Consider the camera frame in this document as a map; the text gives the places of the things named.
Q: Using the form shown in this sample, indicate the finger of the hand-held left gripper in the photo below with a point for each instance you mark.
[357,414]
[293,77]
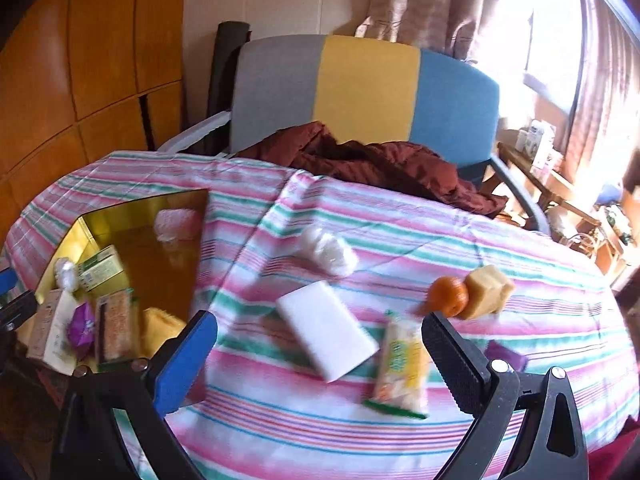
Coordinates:
[5,279]
[20,311]

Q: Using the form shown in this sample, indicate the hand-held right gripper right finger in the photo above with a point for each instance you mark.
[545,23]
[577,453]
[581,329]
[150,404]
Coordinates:
[455,365]

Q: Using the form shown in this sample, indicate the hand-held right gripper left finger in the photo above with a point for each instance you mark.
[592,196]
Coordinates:
[185,365]

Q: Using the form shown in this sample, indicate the beige carton box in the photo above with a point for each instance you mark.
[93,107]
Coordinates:
[52,330]

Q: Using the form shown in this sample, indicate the yellow sponge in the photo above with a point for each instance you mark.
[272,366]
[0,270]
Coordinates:
[160,330]

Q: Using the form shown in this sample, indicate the clear green-edged snack packet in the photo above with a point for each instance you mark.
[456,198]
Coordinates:
[402,370]

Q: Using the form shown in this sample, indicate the small white plastic packet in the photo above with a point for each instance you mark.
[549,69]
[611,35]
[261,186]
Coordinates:
[66,275]

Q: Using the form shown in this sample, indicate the purple item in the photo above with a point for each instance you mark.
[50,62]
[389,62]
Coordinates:
[515,355]

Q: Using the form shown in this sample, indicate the purple snack packet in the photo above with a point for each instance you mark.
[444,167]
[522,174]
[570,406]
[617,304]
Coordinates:
[82,330]

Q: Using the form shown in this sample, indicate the orange mandarin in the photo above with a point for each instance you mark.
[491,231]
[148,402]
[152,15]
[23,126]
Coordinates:
[449,296]

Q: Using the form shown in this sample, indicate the brown snack bar packet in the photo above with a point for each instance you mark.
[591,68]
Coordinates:
[117,330]

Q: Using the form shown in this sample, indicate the tan yellow foam block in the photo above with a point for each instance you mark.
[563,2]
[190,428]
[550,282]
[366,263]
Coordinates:
[487,292]

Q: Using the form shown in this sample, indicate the green carton box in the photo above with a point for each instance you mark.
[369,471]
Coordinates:
[102,267]

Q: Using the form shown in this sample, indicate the gold tin box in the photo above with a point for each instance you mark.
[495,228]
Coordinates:
[145,260]

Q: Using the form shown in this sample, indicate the white sponge block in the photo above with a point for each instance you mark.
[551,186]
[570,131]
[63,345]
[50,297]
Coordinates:
[327,330]

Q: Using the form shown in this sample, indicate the striped tablecloth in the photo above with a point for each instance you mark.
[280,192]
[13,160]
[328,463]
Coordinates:
[400,240]

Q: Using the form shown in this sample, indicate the red garment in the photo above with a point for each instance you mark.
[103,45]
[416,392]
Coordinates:
[615,460]

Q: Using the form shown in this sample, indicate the maroon jacket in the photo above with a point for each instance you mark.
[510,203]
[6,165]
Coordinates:
[380,165]

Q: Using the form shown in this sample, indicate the wooden side table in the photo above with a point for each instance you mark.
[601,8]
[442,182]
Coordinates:
[520,159]

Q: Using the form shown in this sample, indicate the wooden wardrobe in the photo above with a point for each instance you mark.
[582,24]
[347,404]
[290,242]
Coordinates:
[75,60]

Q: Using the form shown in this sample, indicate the white carton box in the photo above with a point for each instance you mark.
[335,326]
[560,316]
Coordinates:
[540,145]

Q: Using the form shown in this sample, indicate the grey yellow blue armchair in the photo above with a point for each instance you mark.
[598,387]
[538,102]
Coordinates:
[370,90]

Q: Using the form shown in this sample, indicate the black rolled mat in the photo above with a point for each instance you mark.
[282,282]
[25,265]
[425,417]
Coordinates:
[222,70]

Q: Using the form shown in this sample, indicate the patterned beige curtain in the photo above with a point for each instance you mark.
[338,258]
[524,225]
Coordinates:
[605,85]
[425,0]

